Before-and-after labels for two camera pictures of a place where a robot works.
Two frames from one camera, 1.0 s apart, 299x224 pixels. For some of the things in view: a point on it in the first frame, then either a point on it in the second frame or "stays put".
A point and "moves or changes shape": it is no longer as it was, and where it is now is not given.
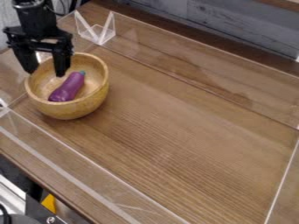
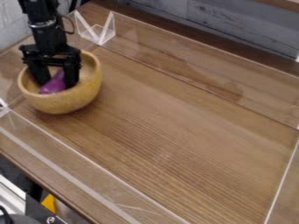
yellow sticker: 50,203 stays put
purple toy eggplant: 70,88 → 57,84
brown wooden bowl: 42,81 moves or changes shape
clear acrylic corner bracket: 97,33 stays put
